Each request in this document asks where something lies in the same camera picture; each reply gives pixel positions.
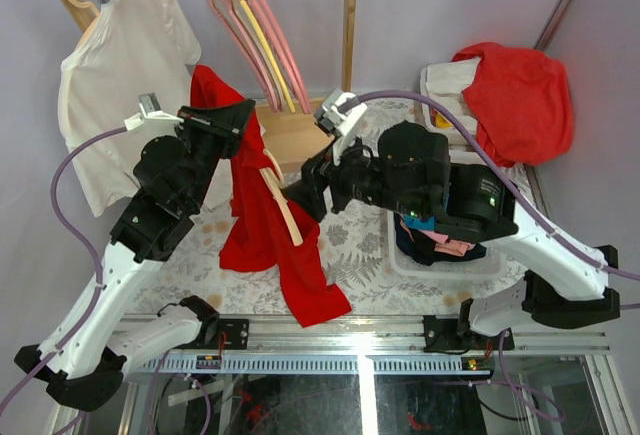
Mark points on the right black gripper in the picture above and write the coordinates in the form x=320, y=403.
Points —
x=322, y=167

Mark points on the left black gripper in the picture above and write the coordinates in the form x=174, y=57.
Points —
x=231, y=119

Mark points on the light wooden hanger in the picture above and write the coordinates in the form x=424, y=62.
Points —
x=274, y=180

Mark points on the red t shirt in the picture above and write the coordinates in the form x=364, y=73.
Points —
x=260, y=239

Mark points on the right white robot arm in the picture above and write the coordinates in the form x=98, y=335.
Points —
x=410, y=173

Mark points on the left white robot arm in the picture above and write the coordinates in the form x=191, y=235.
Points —
x=83, y=362

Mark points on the white t shirt on hanger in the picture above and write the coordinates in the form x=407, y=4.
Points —
x=136, y=47

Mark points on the yellow hanger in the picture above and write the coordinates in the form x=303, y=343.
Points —
x=261, y=54

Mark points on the pink hanger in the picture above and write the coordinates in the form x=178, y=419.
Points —
x=282, y=52
x=220, y=9

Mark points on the floral table cloth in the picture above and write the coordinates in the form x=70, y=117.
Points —
x=353, y=248

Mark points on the dark navy garment in basket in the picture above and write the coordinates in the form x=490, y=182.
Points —
x=423, y=252

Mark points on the rear white basket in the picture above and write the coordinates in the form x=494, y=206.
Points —
x=434, y=119

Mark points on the white garment in rear basket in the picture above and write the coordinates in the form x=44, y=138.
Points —
x=445, y=84

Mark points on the white laundry basket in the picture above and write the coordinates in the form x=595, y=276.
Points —
x=492, y=266

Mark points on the red garment on rear basket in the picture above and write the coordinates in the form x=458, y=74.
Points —
x=521, y=100

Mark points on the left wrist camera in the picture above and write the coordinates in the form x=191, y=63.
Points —
x=149, y=111

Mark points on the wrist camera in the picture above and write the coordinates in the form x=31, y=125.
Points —
x=149, y=111
x=343, y=126

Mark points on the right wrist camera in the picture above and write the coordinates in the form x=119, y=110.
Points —
x=343, y=126

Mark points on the aluminium rail frame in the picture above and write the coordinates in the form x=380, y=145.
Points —
x=370, y=375

